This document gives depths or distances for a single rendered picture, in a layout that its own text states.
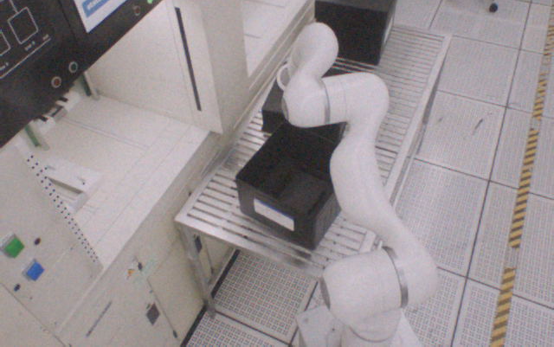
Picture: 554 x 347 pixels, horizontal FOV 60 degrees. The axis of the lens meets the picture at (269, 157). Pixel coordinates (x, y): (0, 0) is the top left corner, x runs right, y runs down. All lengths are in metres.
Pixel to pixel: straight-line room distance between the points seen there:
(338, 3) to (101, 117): 0.97
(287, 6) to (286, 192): 0.94
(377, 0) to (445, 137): 1.16
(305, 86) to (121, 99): 0.94
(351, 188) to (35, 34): 0.66
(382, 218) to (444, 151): 1.87
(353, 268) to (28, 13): 0.75
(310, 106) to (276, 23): 1.12
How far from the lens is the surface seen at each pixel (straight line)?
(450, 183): 2.68
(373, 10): 1.92
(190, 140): 1.63
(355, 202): 0.98
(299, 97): 1.01
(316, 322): 1.37
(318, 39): 1.10
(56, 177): 1.62
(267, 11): 2.17
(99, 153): 1.68
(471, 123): 3.02
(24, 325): 1.26
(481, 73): 3.38
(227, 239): 1.50
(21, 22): 0.97
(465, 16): 3.89
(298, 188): 1.58
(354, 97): 1.03
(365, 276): 0.96
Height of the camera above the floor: 2.03
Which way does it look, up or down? 49 degrees down
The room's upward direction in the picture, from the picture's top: 4 degrees counter-clockwise
